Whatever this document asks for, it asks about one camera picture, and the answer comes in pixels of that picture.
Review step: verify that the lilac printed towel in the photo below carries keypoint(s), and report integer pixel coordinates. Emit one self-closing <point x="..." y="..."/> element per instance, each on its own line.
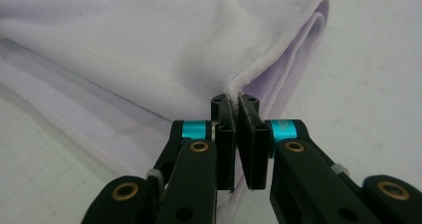
<point x="132" y="51"/>

